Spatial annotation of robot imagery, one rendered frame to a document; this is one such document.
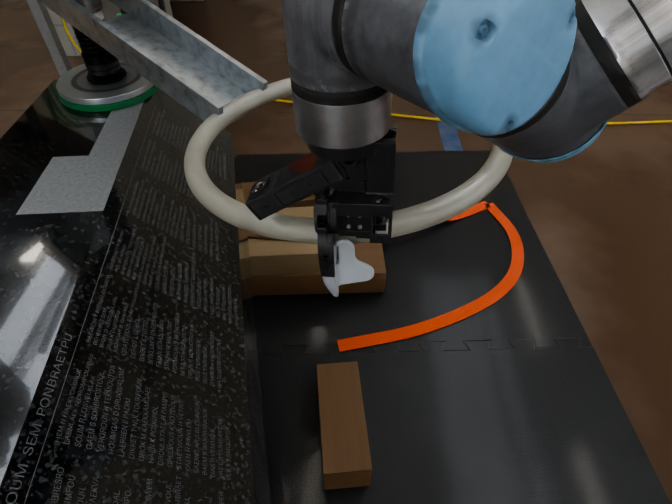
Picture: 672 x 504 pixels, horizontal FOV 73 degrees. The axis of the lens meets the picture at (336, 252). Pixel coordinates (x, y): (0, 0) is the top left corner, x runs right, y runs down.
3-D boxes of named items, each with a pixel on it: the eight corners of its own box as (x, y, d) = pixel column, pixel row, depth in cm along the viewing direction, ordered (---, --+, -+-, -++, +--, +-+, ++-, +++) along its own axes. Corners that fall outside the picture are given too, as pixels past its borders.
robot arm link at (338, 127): (281, 105, 37) (301, 59, 44) (288, 156, 41) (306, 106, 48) (390, 107, 36) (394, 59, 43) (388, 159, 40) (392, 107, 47)
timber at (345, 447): (369, 486, 118) (372, 469, 109) (323, 490, 117) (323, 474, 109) (356, 381, 139) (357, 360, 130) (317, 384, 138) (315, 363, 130)
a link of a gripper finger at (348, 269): (372, 312, 53) (374, 246, 48) (322, 309, 54) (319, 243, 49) (374, 296, 56) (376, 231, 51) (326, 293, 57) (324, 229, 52)
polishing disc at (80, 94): (177, 72, 106) (176, 67, 105) (107, 113, 93) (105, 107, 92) (110, 56, 113) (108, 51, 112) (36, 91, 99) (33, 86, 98)
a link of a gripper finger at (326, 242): (333, 284, 50) (331, 214, 45) (319, 284, 50) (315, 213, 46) (338, 261, 54) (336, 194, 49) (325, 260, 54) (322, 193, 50)
